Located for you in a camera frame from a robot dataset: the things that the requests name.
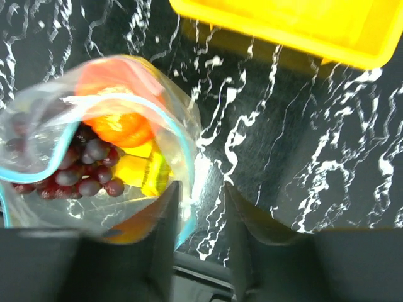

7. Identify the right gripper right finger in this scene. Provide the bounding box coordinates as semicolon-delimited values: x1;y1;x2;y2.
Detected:
225;183;402;301

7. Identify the purple grape bunch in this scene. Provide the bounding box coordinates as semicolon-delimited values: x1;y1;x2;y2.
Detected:
1;110;125;200

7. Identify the clear bag teal zipper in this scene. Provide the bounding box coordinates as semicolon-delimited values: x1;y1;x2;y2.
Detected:
1;55;202;243

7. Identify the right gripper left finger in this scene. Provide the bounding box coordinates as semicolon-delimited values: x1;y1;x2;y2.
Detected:
1;181;182;301

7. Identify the yellow plastic fruit tray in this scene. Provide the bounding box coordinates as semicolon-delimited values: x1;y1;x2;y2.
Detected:
170;0;402;70

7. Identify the yellow banana bunch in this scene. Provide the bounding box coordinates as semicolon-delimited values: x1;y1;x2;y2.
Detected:
112;140;173;197

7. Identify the black marble table mat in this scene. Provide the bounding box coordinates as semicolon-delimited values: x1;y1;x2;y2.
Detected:
1;1;402;266

